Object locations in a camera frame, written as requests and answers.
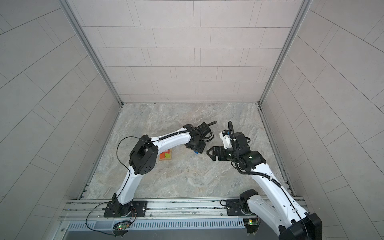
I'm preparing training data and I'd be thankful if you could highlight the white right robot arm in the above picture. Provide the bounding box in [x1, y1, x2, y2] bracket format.
[207, 130, 323, 240]

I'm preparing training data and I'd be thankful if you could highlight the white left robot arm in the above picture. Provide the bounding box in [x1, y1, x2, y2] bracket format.
[104, 121, 217, 218]

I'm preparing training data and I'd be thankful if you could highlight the right circuit board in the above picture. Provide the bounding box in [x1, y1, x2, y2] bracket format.
[243, 218, 260, 227]

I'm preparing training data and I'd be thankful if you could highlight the circuit board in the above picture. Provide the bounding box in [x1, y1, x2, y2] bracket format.
[243, 218, 260, 227]
[113, 221, 131, 231]

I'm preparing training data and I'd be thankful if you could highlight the left circuit board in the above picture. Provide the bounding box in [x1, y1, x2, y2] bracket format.
[113, 221, 131, 231]

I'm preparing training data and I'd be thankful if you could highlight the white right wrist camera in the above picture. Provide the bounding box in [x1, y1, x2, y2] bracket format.
[220, 130, 233, 149]

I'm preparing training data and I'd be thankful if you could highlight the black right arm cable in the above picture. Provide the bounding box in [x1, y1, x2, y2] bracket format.
[227, 121, 310, 240]

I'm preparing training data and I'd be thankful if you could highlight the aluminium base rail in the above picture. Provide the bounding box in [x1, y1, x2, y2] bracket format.
[59, 198, 261, 236]

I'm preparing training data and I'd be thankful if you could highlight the aluminium corner post right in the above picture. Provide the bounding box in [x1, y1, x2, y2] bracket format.
[259, 0, 312, 106]

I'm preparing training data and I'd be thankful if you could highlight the aluminium corner post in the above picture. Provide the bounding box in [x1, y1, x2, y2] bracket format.
[259, 0, 312, 106]
[59, 0, 124, 107]

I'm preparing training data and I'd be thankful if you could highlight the aluminium corner post left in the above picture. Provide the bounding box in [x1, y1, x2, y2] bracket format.
[59, 0, 124, 107]

